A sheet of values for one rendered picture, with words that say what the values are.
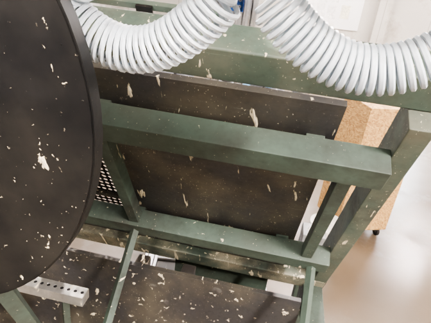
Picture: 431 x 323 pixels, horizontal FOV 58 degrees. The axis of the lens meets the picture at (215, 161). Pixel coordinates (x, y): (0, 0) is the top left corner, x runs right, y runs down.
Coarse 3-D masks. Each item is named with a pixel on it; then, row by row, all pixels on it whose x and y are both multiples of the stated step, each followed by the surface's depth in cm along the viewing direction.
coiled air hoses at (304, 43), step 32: (192, 0) 49; (224, 0) 48; (288, 0) 46; (128, 32) 53; (160, 32) 51; (192, 32) 49; (224, 32) 51; (288, 32) 47; (320, 32) 47; (128, 64) 55; (160, 64) 53; (320, 64) 48; (352, 64) 48; (384, 64) 47; (416, 64) 46
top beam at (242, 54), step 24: (216, 48) 91; (240, 48) 90; (264, 48) 90; (192, 72) 98; (216, 72) 96; (240, 72) 95; (264, 72) 93; (288, 72) 92; (336, 96) 94; (360, 96) 93; (384, 96) 91; (408, 96) 89
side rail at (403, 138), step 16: (400, 112) 98; (416, 112) 92; (400, 128) 96; (416, 128) 90; (384, 144) 107; (400, 144) 94; (416, 144) 93; (400, 160) 99; (400, 176) 104; (352, 192) 134; (368, 192) 114; (384, 192) 112; (352, 208) 130; (368, 208) 120; (336, 224) 151; (352, 224) 131; (368, 224) 128; (336, 240) 146; (352, 240) 140; (336, 256) 154; (320, 272) 171
